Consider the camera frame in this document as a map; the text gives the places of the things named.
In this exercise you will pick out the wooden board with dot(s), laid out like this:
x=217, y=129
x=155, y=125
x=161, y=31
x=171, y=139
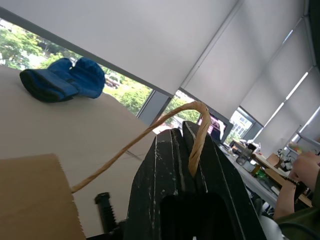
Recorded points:
x=271, y=172

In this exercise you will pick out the black computer monitor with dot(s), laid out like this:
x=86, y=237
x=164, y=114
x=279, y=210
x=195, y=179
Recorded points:
x=215, y=126

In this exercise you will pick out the person's dark green garment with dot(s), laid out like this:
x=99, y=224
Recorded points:
x=302, y=225

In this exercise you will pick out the grey office desk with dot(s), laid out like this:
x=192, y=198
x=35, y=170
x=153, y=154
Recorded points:
x=250, y=180

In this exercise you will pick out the dark transparent bottle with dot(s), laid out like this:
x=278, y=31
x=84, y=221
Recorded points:
x=244, y=155

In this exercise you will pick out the person's bare hand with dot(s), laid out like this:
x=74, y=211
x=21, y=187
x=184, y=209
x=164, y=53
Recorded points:
x=303, y=165

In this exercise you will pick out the small cardboard box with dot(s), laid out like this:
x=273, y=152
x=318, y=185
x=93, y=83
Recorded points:
x=273, y=160

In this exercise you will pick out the white roller blind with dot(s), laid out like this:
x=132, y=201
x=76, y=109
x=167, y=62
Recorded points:
x=237, y=62
x=287, y=112
x=125, y=30

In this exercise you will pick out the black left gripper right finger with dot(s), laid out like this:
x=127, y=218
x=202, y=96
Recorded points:
x=225, y=180

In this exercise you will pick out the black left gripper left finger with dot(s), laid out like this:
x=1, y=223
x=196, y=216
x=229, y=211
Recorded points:
x=147, y=190

